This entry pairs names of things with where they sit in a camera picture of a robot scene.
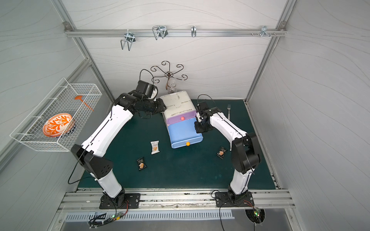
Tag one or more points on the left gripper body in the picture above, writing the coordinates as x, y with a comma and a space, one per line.
160, 105

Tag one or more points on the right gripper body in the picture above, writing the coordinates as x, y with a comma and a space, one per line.
199, 126

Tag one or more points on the purple drawer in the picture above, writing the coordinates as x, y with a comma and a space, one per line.
178, 118

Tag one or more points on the blue drawer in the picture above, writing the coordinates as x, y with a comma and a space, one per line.
184, 134

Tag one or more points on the black cookie packet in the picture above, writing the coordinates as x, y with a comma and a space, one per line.
221, 152
141, 163

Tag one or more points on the white cookie packet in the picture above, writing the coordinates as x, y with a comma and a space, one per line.
155, 147

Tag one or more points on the white drawer cabinet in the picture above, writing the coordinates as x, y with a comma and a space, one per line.
178, 103

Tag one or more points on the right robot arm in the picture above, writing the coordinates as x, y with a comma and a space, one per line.
244, 147

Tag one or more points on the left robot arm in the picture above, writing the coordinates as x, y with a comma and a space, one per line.
90, 154

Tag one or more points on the metal fork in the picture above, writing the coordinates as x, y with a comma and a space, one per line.
228, 110

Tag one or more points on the metal hook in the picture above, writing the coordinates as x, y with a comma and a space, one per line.
263, 33
128, 40
193, 31
159, 32

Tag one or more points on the orange spatula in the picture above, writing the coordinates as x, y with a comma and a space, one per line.
80, 98

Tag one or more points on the orange patterned plate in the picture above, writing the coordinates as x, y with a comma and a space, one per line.
58, 125

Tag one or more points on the white vent strip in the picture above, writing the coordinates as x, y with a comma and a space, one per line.
213, 214

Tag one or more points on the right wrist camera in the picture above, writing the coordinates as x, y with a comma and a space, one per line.
202, 108

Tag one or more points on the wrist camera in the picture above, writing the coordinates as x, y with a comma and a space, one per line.
146, 90
202, 108

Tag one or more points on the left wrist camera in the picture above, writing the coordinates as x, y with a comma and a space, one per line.
146, 90

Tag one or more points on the brown wire mug tree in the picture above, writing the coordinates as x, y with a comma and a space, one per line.
165, 72

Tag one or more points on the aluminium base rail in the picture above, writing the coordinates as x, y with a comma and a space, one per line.
88, 199

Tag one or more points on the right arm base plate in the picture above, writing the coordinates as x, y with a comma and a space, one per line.
230, 200

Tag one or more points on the white wire basket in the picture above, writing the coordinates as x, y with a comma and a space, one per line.
59, 100

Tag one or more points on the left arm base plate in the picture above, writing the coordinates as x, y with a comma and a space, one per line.
121, 201

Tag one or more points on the aluminium top rail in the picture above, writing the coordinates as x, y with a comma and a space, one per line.
172, 33

